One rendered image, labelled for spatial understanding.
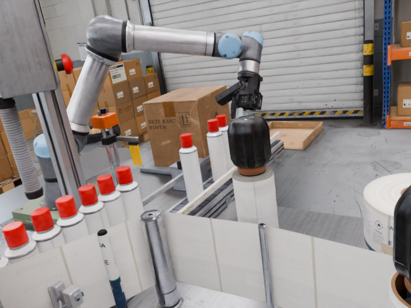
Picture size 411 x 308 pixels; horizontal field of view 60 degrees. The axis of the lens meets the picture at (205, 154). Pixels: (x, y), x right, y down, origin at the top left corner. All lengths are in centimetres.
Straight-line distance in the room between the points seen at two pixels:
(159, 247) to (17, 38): 43
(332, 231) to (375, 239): 19
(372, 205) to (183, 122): 86
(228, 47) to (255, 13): 409
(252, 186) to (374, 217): 22
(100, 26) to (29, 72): 50
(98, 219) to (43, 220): 11
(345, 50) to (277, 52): 87
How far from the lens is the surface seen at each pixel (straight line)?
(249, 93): 124
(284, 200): 113
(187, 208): 97
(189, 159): 100
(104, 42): 117
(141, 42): 115
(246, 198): 72
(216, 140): 112
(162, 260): 65
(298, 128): 184
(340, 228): 89
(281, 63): 516
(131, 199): 83
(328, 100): 514
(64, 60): 73
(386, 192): 73
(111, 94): 466
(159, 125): 143
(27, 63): 71
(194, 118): 134
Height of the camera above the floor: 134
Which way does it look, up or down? 18 degrees down
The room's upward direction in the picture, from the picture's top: 9 degrees counter-clockwise
